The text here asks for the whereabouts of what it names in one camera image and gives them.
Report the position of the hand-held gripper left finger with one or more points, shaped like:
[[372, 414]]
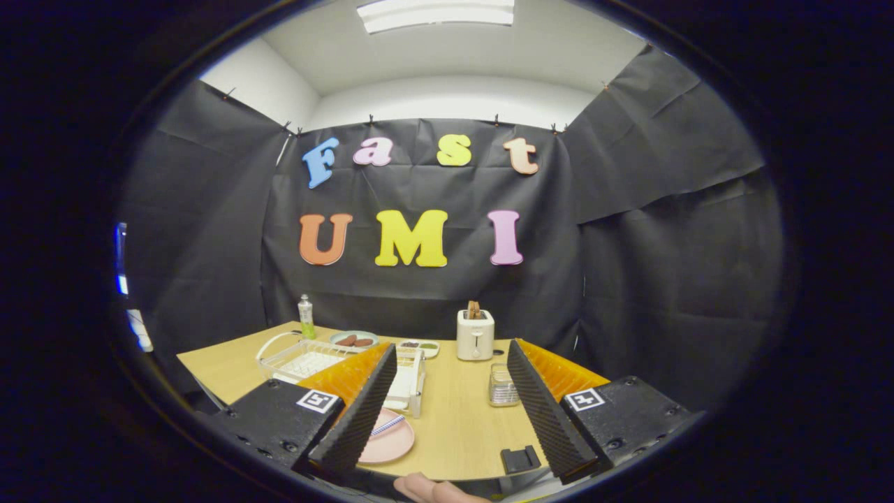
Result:
[[360, 412]]

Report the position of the white divided dish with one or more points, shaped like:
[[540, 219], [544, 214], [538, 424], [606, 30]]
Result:
[[419, 351]]

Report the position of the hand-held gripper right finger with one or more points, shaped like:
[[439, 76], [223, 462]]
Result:
[[545, 412]]

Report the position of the white toaster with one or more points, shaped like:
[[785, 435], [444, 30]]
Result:
[[475, 339]]

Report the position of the black backdrop cloth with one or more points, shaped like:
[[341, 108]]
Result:
[[419, 293]]

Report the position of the green and white bottle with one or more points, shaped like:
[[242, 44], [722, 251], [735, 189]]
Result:
[[306, 321]]

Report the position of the ceiling light panel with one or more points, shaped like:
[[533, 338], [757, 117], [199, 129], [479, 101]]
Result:
[[436, 14]]

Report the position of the small black block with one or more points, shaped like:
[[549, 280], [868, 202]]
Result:
[[520, 460]]

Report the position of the pink plate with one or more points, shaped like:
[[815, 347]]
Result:
[[394, 443]]

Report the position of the light blue plate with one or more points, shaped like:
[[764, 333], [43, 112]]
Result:
[[354, 333]]

